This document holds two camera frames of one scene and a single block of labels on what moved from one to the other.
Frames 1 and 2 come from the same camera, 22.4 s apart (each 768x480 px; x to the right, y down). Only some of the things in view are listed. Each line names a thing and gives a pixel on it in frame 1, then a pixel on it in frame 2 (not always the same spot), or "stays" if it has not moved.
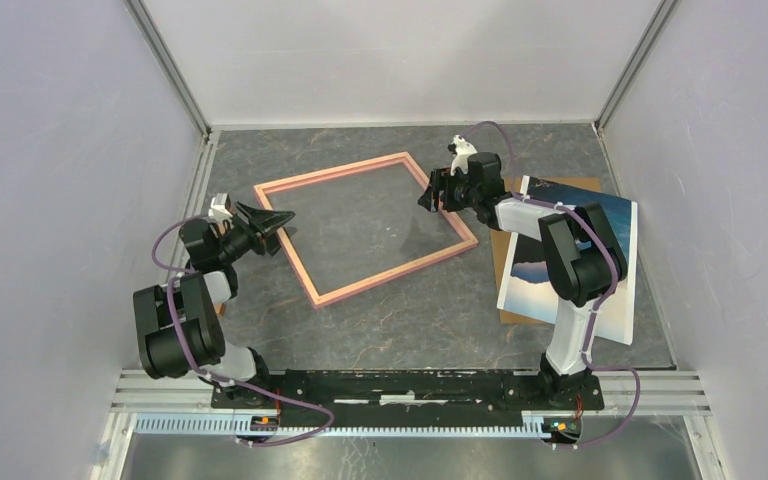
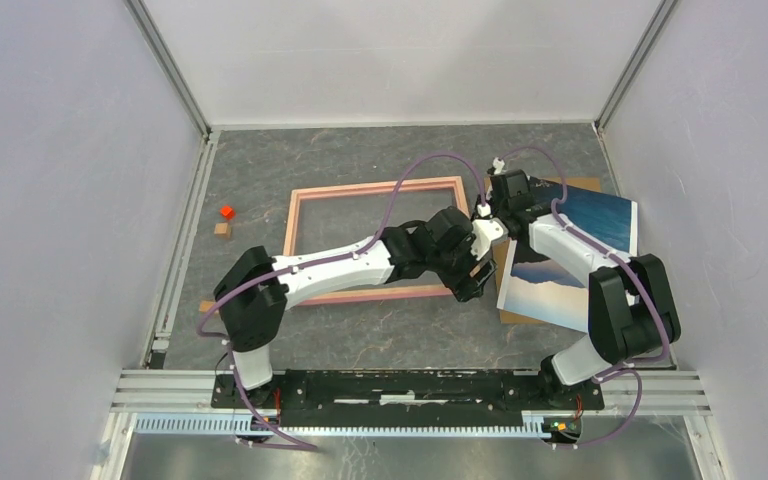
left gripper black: x=259 y=223 → x=465 y=287
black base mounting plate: x=357 y=395 stays
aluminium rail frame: x=152 y=392 stays
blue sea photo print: x=527 y=285 stays
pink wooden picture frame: x=302 y=274 → x=384 y=292
